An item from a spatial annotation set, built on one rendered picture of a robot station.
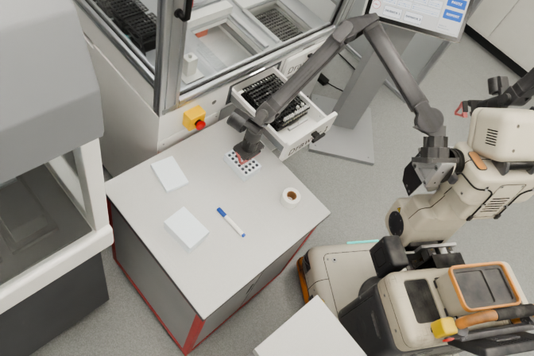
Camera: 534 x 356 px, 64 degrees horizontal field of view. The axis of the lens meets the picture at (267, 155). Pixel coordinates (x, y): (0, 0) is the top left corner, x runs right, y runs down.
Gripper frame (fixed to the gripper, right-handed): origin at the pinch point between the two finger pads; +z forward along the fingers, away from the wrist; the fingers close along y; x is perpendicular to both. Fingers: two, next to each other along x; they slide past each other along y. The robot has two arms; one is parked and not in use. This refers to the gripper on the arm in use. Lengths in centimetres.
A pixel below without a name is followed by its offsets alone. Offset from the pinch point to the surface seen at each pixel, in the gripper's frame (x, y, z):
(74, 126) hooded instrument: -1, 60, -61
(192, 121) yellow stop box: -20.6, 9.2, -8.2
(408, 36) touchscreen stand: -7, -126, -3
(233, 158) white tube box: -4.1, 1.3, 2.6
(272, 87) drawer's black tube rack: -17.0, -29.0, -8.5
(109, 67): -57, 20, -9
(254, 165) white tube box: 3.4, -3.0, 1.9
